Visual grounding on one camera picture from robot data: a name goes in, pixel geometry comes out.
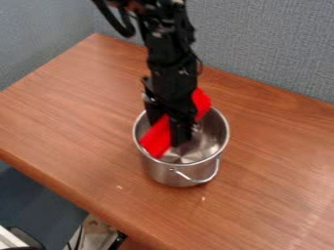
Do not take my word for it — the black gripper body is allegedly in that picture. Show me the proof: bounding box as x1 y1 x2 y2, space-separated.
141 55 197 117

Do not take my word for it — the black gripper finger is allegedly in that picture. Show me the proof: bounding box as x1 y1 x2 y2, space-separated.
144 100 165 125
169 112 195 146

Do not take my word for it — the white object at corner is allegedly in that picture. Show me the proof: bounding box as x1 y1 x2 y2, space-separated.
0 225 44 250

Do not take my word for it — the table leg frame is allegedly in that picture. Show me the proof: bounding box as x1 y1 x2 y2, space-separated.
64 214 126 250

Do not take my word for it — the red star-shaped block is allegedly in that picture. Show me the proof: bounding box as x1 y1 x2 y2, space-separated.
138 88 211 158

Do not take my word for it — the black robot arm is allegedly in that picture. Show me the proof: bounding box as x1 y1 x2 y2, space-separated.
90 0 199 146

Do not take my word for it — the metal pot with handle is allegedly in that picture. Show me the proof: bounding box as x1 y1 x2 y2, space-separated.
132 108 229 188

